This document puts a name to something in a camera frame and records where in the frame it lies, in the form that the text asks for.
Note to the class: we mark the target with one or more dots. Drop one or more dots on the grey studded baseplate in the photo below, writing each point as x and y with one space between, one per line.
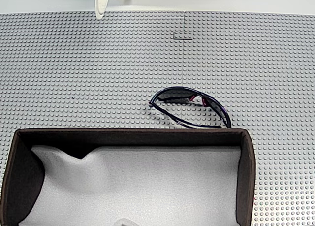
258 71
86 71

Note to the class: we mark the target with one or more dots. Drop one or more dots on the grey felt bin liner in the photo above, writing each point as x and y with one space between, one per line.
147 186

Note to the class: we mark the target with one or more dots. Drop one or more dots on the brown woven fabric bin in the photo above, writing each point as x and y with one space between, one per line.
123 136

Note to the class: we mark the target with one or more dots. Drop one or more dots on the black wraparound sunglasses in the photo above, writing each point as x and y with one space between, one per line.
220 110

